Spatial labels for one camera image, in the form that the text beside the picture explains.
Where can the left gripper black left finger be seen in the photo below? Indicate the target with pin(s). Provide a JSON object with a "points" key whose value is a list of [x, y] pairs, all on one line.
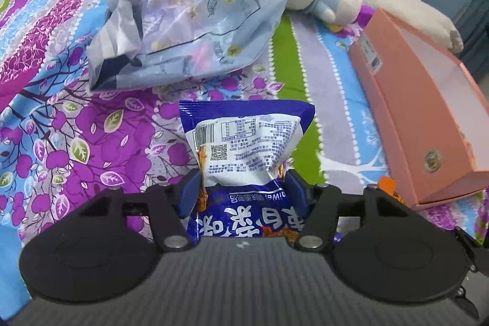
{"points": [[110, 244]]}

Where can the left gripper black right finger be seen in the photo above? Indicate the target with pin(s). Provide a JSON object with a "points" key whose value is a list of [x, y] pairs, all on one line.
{"points": [[376, 245]]}

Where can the orange clear snack packet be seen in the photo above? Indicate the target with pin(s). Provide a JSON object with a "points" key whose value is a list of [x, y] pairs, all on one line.
{"points": [[386, 187]]}

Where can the blue white chip bag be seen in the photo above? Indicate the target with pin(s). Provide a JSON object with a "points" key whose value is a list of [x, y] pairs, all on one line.
{"points": [[242, 148]]}

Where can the pink cardboard box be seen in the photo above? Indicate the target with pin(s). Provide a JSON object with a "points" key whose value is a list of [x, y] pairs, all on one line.
{"points": [[431, 115]]}

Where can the light blue plastic bag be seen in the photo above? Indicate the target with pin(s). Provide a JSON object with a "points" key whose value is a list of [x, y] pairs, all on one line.
{"points": [[147, 43]]}

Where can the blue curtain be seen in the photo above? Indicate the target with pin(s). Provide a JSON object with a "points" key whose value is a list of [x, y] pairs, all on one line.
{"points": [[472, 25]]}

